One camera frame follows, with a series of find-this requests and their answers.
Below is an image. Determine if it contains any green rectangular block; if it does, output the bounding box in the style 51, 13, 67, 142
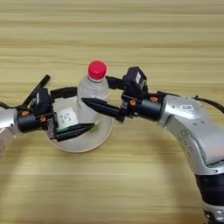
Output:
88, 122, 100, 134

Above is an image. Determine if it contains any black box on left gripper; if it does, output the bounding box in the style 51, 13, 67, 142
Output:
30, 87, 54, 116

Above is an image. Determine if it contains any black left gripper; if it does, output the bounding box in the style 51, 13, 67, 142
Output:
17, 87, 95, 143

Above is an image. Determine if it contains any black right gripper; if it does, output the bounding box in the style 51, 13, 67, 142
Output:
81, 76, 165, 123

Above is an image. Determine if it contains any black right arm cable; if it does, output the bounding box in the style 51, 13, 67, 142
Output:
192, 95, 224, 115

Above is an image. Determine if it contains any clear bottle with red cap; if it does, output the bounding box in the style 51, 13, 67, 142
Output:
76, 60, 110, 124

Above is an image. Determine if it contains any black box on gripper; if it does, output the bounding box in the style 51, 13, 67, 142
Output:
122, 66, 149, 99
30, 87, 54, 116

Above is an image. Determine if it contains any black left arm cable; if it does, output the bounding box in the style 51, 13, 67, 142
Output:
0, 101, 23, 111

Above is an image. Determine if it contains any round beige plate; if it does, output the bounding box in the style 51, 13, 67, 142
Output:
45, 94, 114, 153

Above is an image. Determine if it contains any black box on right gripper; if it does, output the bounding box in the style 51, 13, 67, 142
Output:
122, 66, 149, 99

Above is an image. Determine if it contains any colourful puzzle cube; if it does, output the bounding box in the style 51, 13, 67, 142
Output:
56, 107, 80, 131

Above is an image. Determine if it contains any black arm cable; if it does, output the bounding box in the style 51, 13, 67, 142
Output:
0, 101, 23, 111
192, 95, 224, 115

